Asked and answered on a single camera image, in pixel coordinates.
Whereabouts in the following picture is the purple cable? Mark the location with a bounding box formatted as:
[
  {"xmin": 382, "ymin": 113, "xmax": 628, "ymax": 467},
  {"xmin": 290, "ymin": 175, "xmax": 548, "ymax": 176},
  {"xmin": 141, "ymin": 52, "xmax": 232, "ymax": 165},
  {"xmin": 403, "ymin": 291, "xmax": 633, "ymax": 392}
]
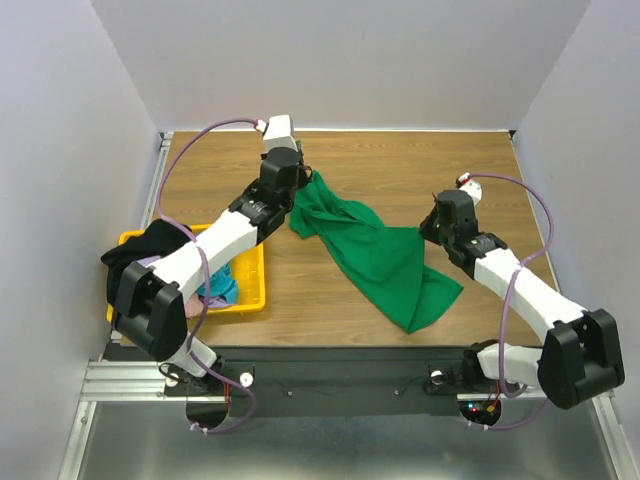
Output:
[
  {"xmin": 467, "ymin": 173, "xmax": 555, "ymax": 434},
  {"xmin": 156, "ymin": 117, "xmax": 257, "ymax": 435}
]

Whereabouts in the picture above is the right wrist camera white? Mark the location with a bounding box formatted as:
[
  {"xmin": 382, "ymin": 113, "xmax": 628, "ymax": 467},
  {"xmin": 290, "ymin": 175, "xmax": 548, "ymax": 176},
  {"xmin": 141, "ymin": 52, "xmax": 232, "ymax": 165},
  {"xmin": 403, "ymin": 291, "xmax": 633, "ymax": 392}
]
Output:
[{"xmin": 456, "ymin": 172, "xmax": 483, "ymax": 206}]

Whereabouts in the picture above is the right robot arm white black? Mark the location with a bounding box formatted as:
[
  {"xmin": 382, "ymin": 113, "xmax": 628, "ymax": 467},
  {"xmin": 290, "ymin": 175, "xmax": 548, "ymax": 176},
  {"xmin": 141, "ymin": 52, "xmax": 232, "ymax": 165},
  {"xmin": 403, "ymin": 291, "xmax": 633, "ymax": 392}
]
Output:
[{"xmin": 420, "ymin": 182, "xmax": 625, "ymax": 409}]

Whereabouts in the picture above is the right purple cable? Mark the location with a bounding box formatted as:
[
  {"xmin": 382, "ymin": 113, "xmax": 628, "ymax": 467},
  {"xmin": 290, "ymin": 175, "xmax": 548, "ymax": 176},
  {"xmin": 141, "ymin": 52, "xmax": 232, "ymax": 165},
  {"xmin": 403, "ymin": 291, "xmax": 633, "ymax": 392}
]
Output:
[{"xmin": 467, "ymin": 173, "xmax": 555, "ymax": 434}]

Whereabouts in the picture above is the left side aluminium rail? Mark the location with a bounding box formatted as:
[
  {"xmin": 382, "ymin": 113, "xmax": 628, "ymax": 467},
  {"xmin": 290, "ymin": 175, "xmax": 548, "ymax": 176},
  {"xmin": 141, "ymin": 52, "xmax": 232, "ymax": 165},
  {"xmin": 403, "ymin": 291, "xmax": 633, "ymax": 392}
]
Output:
[{"xmin": 140, "ymin": 131, "xmax": 174, "ymax": 229}]

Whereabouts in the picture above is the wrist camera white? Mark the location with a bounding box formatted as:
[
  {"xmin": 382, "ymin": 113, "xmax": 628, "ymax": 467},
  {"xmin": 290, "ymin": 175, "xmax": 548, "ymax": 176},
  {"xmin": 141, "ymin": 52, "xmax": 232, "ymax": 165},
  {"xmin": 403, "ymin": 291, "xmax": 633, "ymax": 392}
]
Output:
[
  {"xmin": 456, "ymin": 172, "xmax": 483, "ymax": 206},
  {"xmin": 254, "ymin": 114, "xmax": 298, "ymax": 152}
]

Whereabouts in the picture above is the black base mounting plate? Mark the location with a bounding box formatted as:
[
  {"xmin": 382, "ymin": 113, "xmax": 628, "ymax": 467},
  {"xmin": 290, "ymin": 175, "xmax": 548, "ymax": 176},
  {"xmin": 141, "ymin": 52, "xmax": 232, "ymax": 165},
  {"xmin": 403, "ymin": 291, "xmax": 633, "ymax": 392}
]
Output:
[{"xmin": 159, "ymin": 346, "xmax": 497, "ymax": 419}]

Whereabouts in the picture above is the yellow plastic tray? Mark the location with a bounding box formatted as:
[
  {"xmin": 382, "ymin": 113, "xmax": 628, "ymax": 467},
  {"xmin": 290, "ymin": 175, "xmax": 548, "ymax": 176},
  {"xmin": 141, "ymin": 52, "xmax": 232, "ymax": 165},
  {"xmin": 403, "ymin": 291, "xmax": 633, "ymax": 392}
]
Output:
[{"xmin": 107, "ymin": 229, "xmax": 266, "ymax": 319}]

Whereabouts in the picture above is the green t shirt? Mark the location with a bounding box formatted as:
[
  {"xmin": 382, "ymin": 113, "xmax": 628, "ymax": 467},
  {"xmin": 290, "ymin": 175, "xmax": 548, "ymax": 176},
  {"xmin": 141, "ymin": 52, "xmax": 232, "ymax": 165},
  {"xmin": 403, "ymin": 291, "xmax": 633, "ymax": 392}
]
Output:
[{"xmin": 289, "ymin": 171, "xmax": 464, "ymax": 334}]

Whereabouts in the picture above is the black t shirt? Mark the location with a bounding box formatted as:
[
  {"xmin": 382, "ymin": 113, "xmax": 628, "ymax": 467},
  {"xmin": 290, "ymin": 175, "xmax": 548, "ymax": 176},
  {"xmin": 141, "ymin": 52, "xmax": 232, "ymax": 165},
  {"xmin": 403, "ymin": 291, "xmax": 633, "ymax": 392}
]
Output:
[{"xmin": 100, "ymin": 219, "xmax": 189, "ymax": 306}]

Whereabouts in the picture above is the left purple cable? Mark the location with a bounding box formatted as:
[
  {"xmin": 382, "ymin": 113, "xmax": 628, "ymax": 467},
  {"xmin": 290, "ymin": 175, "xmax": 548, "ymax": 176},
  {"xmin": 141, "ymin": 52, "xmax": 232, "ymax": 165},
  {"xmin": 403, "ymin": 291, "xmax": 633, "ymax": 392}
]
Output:
[{"xmin": 156, "ymin": 117, "xmax": 257, "ymax": 435}]

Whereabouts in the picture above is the lilac t shirt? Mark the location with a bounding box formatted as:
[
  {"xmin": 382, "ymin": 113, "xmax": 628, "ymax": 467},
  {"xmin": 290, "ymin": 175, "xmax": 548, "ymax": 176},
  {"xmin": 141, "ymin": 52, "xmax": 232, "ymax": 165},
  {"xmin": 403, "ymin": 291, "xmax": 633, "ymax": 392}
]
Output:
[{"xmin": 138, "ymin": 256, "xmax": 161, "ymax": 267}]

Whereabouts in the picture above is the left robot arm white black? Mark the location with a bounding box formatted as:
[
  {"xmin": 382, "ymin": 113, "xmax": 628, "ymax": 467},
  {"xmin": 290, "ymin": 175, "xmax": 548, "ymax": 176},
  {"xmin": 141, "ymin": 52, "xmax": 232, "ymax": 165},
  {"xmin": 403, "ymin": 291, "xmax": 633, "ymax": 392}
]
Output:
[{"xmin": 111, "ymin": 139, "xmax": 310, "ymax": 394}]

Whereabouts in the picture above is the teal t shirt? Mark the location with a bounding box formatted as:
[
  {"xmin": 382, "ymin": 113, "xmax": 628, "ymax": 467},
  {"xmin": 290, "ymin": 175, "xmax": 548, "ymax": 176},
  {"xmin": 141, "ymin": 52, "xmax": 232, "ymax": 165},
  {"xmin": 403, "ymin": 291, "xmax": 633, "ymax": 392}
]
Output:
[{"xmin": 208, "ymin": 263, "xmax": 239, "ymax": 309}]

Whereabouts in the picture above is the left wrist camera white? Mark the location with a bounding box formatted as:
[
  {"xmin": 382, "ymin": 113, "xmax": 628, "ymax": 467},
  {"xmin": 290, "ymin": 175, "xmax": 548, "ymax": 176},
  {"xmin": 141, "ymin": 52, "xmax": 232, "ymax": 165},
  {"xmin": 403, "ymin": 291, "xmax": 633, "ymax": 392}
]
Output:
[{"xmin": 254, "ymin": 114, "xmax": 298, "ymax": 152}]

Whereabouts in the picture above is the aluminium frame rail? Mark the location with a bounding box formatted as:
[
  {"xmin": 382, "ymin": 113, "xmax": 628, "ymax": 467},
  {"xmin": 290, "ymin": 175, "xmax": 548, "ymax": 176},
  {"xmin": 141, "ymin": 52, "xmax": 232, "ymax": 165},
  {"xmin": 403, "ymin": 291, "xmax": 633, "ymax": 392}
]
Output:
[{"xmin": 79, "ymin": 349, "xmax": 621, "ymax": 406}]

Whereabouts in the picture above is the pink t shirt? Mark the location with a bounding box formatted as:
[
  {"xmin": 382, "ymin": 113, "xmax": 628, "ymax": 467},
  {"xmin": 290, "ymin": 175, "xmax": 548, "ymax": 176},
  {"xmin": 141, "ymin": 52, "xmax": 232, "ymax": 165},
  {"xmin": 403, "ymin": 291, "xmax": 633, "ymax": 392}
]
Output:
[{"xmin": 184, "ymin": 294, "xmax": 208, "ymax": 319}]

